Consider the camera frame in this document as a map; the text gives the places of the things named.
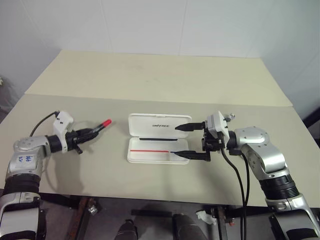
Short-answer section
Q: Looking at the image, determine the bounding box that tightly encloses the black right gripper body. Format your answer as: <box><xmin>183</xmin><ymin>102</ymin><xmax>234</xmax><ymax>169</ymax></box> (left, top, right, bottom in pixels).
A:
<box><xmin>201</xmin><ymin>126</ymin><xmax>227</xmax><ymax>164</ymax></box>

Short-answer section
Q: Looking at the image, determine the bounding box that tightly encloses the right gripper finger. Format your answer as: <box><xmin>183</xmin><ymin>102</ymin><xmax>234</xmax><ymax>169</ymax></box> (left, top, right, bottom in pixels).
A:
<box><xmin>171</xmin><ymin>149</ymin><xmax>212</xmax><ymax>164</ymax></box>
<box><xmin>174</xmin><ymin>121</ymin><xmax>207</xmax><ymax>132</ymax></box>

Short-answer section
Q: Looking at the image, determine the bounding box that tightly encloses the dark metal table leg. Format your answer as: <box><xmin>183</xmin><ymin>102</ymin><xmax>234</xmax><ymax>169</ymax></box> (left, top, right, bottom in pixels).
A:
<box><xmin>216</xmin><ymin>206</ymin><xmax>229</xmax><ymax>240</ymax></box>

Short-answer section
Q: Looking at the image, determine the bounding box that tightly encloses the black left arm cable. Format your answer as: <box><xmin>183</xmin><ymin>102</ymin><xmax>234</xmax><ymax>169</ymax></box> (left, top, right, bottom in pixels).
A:
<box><xmin>29</xmin><ymin>111</ymin><xmax>60</xmax><ymax>138</ymax></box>

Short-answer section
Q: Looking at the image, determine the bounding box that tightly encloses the white pencil case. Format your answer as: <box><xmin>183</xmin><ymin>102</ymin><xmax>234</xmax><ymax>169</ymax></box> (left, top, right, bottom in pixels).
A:
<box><xmin>126</xmin><ymin>113</ymin><xmax>193</xmax><ymax>166</ymax></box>

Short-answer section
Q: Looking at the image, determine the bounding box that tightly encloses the rusty table leg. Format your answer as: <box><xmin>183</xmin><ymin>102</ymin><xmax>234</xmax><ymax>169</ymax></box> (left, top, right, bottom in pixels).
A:
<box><xmin>66</xmin><ymin>197</ymin><xmax>89</xmax><ymax>240</ymax></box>

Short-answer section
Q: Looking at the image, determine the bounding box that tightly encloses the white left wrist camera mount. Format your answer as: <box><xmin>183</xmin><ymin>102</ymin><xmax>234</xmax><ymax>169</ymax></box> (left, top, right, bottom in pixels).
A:
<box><xmin>52</xmin><ymin>110</ymin><xmax>75</xmax><ymax>154</ymax></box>

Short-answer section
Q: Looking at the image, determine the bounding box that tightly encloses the black marker with red cap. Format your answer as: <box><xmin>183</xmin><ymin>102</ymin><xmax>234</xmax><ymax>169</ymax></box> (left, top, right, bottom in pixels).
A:
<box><xmin>91</xmin><ymin>119</ymin><xmax>113</xmax><ymax>133</ymax></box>

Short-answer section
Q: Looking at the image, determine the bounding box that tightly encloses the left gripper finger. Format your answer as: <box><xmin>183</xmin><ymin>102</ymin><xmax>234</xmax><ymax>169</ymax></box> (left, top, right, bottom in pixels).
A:
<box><xmin>74</xmin><ymin>127</ymin><xmax>101</xmax><ymax>138</ymax></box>
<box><xmin>75</xmin><ymin>133</ymin><xmax>99</xmax><ymax>145</ymax></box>

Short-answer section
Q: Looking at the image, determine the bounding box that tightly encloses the thin red marker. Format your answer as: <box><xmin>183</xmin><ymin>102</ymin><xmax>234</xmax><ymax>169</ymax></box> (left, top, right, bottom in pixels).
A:
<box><xmin>130</xmin><ymin>149</ymin><xmax>176</xmax><ymax>154</ymax></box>

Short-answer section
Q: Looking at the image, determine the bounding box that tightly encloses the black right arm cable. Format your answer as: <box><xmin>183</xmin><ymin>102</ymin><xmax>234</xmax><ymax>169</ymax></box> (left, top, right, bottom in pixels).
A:
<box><xmin>228</xmin><ymin>148</ymin><xmax>251</xmax><ymax>209</ymax></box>
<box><xmin>219</xmin><ymin>131</ymin><xmax>247</xmax><ymax>240</ymax></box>

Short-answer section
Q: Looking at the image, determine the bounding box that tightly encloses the grey camera cable plug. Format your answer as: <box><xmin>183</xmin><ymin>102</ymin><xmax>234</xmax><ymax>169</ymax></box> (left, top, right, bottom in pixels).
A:
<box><xmin>223</xmin><ymin>112</ymin><xmax>237</xmax><ymax>123</ymax></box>

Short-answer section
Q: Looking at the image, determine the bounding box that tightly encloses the dark rounded shape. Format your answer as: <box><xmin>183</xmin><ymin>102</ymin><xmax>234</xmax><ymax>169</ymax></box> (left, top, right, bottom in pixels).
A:
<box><xmin>116</xmin><ymin>219</ymin><xmax>139</xmax><ymax>240</ymax></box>
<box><xmin>171</xmin><ymin>213</ymin><xmax>201</xmax><ymax>240</ymax></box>

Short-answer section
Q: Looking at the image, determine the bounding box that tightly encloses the white crumpled paper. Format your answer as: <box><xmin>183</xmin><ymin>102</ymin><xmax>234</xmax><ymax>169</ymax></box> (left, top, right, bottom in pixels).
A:
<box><xmin>195</xmin><ymin>210</ymin><xmax>217</xmax><ymax>225</ymax></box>

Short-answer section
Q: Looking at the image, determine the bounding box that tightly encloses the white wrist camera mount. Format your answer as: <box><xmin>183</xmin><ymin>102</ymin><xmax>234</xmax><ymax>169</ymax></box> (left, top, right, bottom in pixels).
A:
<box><xmin>52</xmin><ymin>110</ymin><xmax>75</xmax><ymax>154</ymax></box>
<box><xmin>204</xmin><ymin>109</ymin><xmax>232</xmax><ymax>139</ymax></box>

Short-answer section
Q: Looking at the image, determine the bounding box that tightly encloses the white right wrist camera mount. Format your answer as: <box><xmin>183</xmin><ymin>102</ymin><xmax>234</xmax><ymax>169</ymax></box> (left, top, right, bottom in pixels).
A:
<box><xmin>204</xmin><ymin>109</ymin><xmax>232</xmax><ymax>139</ymax></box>

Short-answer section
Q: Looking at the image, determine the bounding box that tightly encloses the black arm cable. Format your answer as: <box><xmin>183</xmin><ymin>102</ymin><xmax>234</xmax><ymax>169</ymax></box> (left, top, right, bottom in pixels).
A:
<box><xmin>29</xmin><ymin>111</ymin><xmax>60</xmax><ymax>138</ymax></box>
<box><xmin>219</xmin><ymin>131</ymin><xmax>247</xmax><ymax>240</ymax></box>
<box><xmin>228</xmin><ymin>148</ymin><xmax>251</xmax><ymax>209</ymax></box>

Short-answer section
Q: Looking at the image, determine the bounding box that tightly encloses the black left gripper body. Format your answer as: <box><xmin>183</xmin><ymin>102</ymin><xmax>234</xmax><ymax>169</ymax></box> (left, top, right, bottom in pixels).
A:
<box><xmin>65</xmin><ymin>129</ymin><xmax>85</xmax><ymax>154</ymax></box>

